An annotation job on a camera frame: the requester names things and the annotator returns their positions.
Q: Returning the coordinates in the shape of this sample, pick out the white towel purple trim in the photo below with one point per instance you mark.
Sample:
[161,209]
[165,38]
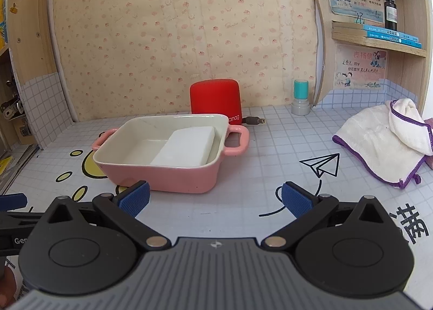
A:
[379,140]

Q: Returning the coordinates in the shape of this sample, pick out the white sponge block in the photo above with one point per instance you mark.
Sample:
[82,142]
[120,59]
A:
[186,147]

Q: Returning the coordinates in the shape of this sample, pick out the red fabric speaker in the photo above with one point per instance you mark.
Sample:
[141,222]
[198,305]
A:
[214,96]

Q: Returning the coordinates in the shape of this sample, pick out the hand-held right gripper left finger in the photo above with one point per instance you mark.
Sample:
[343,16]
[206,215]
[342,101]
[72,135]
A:
[134,199]

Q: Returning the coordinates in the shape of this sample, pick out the floral quilted cloth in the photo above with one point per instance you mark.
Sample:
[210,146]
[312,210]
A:
[186,32]

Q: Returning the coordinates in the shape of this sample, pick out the wooden shelf with posters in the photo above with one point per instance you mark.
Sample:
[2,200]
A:
[411,8]

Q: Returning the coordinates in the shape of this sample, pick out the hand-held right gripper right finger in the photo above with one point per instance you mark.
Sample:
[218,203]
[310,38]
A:
[297,200]

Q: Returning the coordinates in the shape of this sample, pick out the green binder clip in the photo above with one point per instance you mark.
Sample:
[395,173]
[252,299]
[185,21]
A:
[359,18]

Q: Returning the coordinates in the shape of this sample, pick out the blue cover book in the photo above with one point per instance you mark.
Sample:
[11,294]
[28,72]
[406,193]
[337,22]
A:
[379,28]
[395,38]

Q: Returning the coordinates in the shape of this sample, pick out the pink ceramic baking bowl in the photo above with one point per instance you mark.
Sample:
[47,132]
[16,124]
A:
[162,178]

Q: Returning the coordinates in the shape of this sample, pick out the wooden shelf with stickers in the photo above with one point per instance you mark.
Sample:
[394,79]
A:
[28,32]

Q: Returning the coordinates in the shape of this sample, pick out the black ink bottle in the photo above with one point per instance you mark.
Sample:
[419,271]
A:
[390,12]

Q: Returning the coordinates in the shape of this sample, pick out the folding metal stand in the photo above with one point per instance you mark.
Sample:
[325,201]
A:
[20,164]

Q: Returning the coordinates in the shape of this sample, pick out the yellow blue package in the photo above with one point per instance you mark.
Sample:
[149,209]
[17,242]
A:
[2,15]

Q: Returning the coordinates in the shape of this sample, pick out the small teal-capped bottle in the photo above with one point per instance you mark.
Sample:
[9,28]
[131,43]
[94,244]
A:
[300,93]

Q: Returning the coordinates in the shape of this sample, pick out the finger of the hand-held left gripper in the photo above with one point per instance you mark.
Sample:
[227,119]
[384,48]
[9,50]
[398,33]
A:
[13,201]

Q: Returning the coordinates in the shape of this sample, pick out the pink paper poster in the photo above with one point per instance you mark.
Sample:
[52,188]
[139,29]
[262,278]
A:
[360,66]

